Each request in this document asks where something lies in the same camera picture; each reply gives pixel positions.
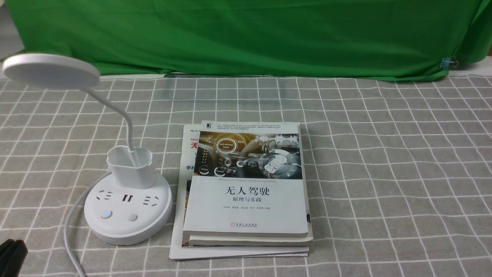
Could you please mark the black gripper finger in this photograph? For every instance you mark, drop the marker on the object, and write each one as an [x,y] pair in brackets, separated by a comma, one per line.
[12,255]

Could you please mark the white desk lamp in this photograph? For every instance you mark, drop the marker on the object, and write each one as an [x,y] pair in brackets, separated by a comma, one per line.
[133,202]

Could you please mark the bottom white magazine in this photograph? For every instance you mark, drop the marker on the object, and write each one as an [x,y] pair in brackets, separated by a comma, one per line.
[178,250]

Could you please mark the middle book in stack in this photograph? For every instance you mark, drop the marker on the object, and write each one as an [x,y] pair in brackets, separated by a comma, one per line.
[250,241]

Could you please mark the self-driving textbook on top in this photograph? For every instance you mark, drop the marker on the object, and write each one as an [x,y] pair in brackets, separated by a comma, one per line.
[246,200]

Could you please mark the green backdrop cloth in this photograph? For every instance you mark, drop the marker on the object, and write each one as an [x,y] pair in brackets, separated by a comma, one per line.
[390,40]

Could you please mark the blue binder clip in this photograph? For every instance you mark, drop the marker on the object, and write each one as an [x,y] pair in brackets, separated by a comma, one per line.
[448,63]

